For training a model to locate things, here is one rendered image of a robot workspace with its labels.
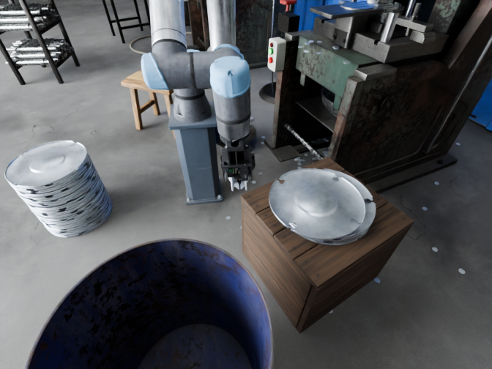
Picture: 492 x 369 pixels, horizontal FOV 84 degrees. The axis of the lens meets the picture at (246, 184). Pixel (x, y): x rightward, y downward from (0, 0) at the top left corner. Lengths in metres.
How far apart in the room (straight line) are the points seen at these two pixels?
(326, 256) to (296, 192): 0.22
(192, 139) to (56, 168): 0.54
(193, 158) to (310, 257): 0.66
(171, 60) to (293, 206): 0.51
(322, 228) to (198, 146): 0.62
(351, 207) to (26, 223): 1.42
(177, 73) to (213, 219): 0.82
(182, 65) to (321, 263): 0.59
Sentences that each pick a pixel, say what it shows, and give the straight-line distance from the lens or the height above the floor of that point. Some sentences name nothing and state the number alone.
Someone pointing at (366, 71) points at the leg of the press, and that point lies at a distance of 1.10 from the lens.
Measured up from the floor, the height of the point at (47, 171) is 0.31.
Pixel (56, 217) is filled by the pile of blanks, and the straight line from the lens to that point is 1.37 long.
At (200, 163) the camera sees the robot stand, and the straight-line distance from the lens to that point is 1.22.
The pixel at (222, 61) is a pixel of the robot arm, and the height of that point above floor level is 0.82.
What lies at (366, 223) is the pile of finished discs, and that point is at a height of 0.39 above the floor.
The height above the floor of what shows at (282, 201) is 0.39.
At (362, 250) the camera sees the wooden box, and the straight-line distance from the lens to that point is 0.85.
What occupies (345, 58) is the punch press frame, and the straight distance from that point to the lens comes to 1.19.
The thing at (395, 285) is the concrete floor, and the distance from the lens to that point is 1.26.
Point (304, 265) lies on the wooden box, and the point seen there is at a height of 0.35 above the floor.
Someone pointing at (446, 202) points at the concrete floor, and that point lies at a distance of 1.70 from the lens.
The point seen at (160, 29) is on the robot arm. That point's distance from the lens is 0.68.
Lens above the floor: 1.01
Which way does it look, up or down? 44 degrees down
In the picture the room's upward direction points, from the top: straight up
